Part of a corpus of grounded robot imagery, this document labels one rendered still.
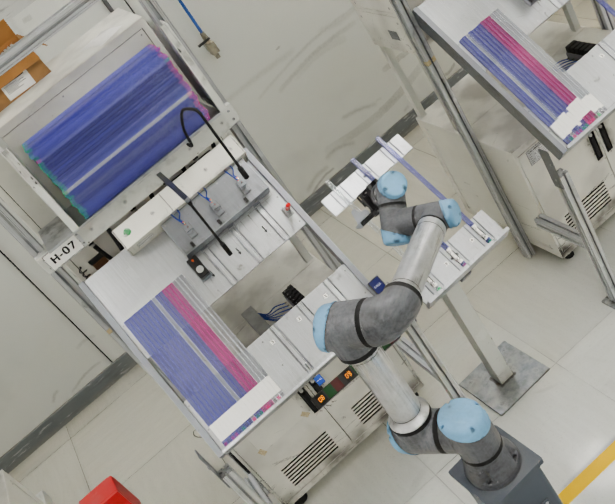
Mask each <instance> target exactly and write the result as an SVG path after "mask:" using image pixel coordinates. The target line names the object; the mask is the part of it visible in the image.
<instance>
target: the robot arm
mask: <svg viewBox="0 0 615 504"><path fill-rule="evenodd" d="M407 185H408V184H407V180H406V178H405V176H404V175H403V174H402V173H400V172H398V171H388V172H386V173H385V174H383V175H382V176H381V177H380V178H379V179H378V180H377V178H375V179H374V180H373V181H372V182H371V183H370V184H368V185H367V186H366V188H365V189H364V190H363V191H362V192H361V193H360V194H359V195H358V196H357V199H358V201H359V202H360V203H361V204H362V205H363V206H364V207H366V206H367V207H368V209H370V210H371V211H370V212H371V213H370V212H369V211H368V210H367V209H364V210H363V211H361V212H360V211H358V210H356V209H353V210H352V211H351V213H352V215H353V217H354V219H355V220H356V222H357V226H356V227H355V228H356V229H361V228H363V227H364V226H365V225H366V224H367V223H368V222H369V221H370V220H371V219H373V218H374V217H377V216H378V215H379V216H380V225H381V229H380V231H381V235H382V240H383V243H384V245H386V246H401V245H405V244H408V246H407V248H406V251H405V253H404V255H403V257H402V260H401V262H400V264H399V266H398V268H397V271H396V273H395V275H394V277H393V280H392V281H391V282H389V283H387V284H386V285H385V287H384V289H383V291H382V292H381V293H380V294H378V295H375V296H372V297H366V298H359V299H352V300H345V301H338V302H337V301H333V302H331V303H326V304H323V305H321V306H320V307H319V308H318V309H317V311H316V313H315V316H314V319H313V338H314V341H315V344H316V346H317V348H318V349H319V350H320V351H322V352H326V353H330V352H334V353H335V354H336V356H337V357H338V358H339V360H340V361H341V362H342V363H343V364H346V365H352V367H353V368H354V369H355V371H356V372H357V373H358V375H359V376H360V377H361V379H362V380H363V381H364V383H365V384H366V386H367V387H368V388H369V390H370V391H371V392H372V394H373V395H374V396H375V398H376V399H377V400H378V402H379V403H380V404H381V406H382V407H383V409H384V410H385V411H386V413H387V414H388V415H389V416H388V421H387V434H389V441H390V443H391V445H392V446H393V447H394V449H395V450H397V451H398V452H400V453H402V454H409V455H419V454H459V455H460V457H461V458H462V460H463V466H464V471H465V474H466V476H467V478H468V479H469V481H470V482H471V483H472V485H474V486H475V487H476V488H478V489H481V490H485V491H494V490H498V489H501V488H503V487H505V486H507V485H508V484H510V483H511V482H512V481H513V480H514V479H515V478H516V476H517V475H518V473H519V471H520V468H521V463H522V460H521V455H520V452H519V450H518V449H517V447H516V446H515V444H514V443H513V442H512V441H510V440H509V439H507V438H505V437H504V436H502V435H500V434H499V432H498V431H497V429H496V427H495V426H494V424H493V423H492V421H491V420H490V418H489V416H488V414H487V412H486V411H485V410H484V409H483V408H482V407H481V406H480V405H479V404H478V403H477V402H476V401H474V400H472V399H469V398H456V399H452V400H450V401H449V403H448V404H447V403H445V404H444V405H443V406H442V407H441V408H431V406H430V405H429V404H428V402H427V401H426V400H425V399H424V398H422V397H420V396H416V395H415V394H414V392H413V391H412V390H411V388H410V387H409V385H408V384H407V382H406V381H405V379H404V378H403V377H402V375H401V374H400V372H399V371H398V369H397V368H396V367H395V365H394V364H393V362H392V361H391V359H390V358H389V357H388V355H387V354H386V352H385V351H384V349H383V348H382V347H381V346H385V345H387V344H389V343H391V342H393V341H394V340H396V339H397V338H398V337H400V336H401V335H402V334H403V333H404V332H405V331H406V330H407V329H408V328H409V326H410V325H411V324H412V322H413V321H414V320H415V318H416V317H417V315H418V313H419V311H420V308H421V306H422V303H423V296H422V291H423V289H424V286H425V284H426V281H427V279H428V276H429V274H430V271H431V269H432V266H433V264H434V261H435V259H436V256H437V254H438V251H439V249H440V246H441V244H442V241H443V239H444V236H445V234H446V231H447V229H448V228H450V229H451V228H453V227H457V226H458V225H459V224H460V222H461V210H460V207H459V205H458V203H457V202H456V201H455V200H454V199H445V200H439V201H434V202H430V203H425V204H420V205H415V206H410V207H407V204H406V196H405V193H406V190H407ZM366 189H367V190H366ZM358 197H360V198H361V199H362V200H360V199H359V198H358ZM366 215H367V216H366ZM365 216H366V217H365ZM410 235H412V237H411V236H410ZM410 238H411V239H410Z"/></svg>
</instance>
